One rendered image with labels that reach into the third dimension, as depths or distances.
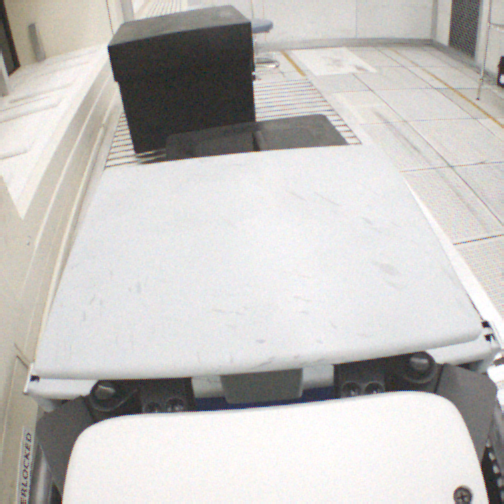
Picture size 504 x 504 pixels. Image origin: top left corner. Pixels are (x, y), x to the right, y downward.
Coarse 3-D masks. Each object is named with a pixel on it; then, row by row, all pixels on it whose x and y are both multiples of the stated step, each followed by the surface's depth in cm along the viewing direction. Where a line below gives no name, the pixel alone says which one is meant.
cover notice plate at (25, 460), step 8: (24, 432) 41; (24, 440) 40; (32, 440) 42; (24, 448) 39; (32, 448) 41; (24, 456) 39; (24, 464) 38; (24, 472) 37; (24, 480) 37; (24, 488) 36; (16, 496) 34; (24, 496) 35
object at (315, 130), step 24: (264, 120) 70; (288, 120) 69; (312, 120) 69; (168, 144) 66; (192, 144) 65; (216, 144) 64; (240, 144) 64; (264, 144) 57; (288, 144) 63; (312, 144) 62; (336, 144) 62
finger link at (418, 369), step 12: (384, 360) 11; (396, 360) 11; (408, 360) 11; (420, 360) 11; (432, 360) 11; (384, 372) 11; (396, 372) 11; (408, 372) 11; (420, 372) 11; (432, 372) 11; (408, 384) 11; (420, 384) 11
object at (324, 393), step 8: (304, 392) 20; (312, 392) 20; (320, 392) 20; (328, 392) 20; (200, 400) 20; (208, 400) 20; (216, 400) 20; (224, 400) 20; (280, 400) 20; (288, 400) 20; (296, 400) 20; (304, 400) 21; (312, 400) 21; (320, 400) 21; (200, 408) 21; (208, 408) 21; (216, 408) 21; (224, 408) 21; (232, 408) 21; (240, 408) 21
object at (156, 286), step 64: (128, 192) 15; (192, 192) 15; (256, 192) 14; (320, 192) 14; (384, 192) 14; (128, 256) 13; (192, 256) 12; (256, 256) 12; (320, 256) 12; (384, 256) 12; (64, 320) 11; (128, 320) 11; (192, 320) 10; (256, 320) 10; (320, 320) 10; (384, 320) 10; (448, 320) 10; (64, 384) 18; (256, 384) 15; (320, 384) 17
